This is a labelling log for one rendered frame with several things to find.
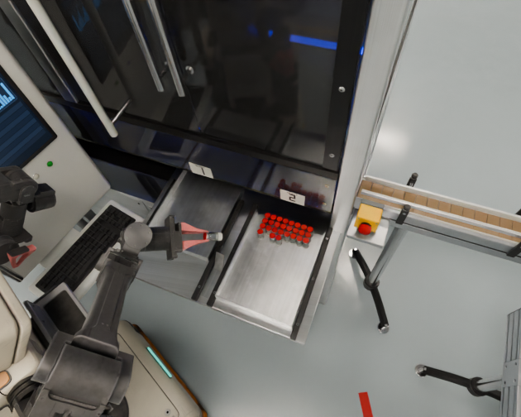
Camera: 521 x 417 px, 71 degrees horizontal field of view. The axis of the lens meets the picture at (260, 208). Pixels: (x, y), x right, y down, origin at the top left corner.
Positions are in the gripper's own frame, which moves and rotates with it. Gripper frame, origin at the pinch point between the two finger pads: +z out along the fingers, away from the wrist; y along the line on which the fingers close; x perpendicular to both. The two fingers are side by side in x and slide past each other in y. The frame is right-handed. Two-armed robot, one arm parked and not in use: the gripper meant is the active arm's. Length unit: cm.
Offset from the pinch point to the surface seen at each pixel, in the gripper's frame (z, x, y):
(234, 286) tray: 17.1, 27.6, -13.3
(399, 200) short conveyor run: 68, 0, 9
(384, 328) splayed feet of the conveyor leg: 113, 67, -43
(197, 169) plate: 8.8, 31.7, 28.6
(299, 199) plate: 36.5, 11.3, 12.2
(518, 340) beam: 120, 4, -45
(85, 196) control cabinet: -27, 66, 28
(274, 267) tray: 30.1, 22.8, -8.5
